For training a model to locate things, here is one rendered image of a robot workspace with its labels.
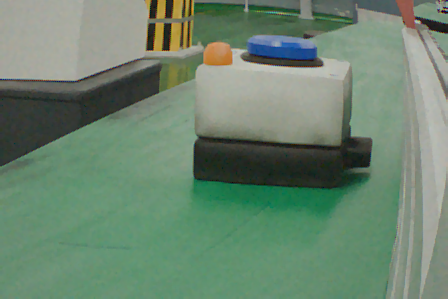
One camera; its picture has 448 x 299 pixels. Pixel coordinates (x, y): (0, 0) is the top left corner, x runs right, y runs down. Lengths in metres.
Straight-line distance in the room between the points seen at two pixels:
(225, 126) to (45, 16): 0.40
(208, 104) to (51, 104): 0.34
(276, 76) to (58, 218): 0.15
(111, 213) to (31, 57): 0.45
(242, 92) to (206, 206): 0.07
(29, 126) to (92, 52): 0.11
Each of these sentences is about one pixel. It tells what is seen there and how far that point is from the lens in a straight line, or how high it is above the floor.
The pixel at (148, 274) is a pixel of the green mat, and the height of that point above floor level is 0.78.
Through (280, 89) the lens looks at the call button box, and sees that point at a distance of 0.47.
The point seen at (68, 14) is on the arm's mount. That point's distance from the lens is 0.82.
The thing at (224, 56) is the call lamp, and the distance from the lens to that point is 0.47.
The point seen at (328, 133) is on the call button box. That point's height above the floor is 0.81.
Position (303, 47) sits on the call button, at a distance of 0.49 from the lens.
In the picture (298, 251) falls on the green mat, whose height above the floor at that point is 0.78.
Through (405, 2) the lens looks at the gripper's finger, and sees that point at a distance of 0.63.
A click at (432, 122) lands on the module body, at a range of 0.23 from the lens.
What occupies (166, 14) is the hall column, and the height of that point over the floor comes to 0.35.
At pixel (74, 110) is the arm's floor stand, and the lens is 0.79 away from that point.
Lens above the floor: 0.91
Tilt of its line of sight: 12 degrees down
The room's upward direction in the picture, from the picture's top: 2 degrees clockwise
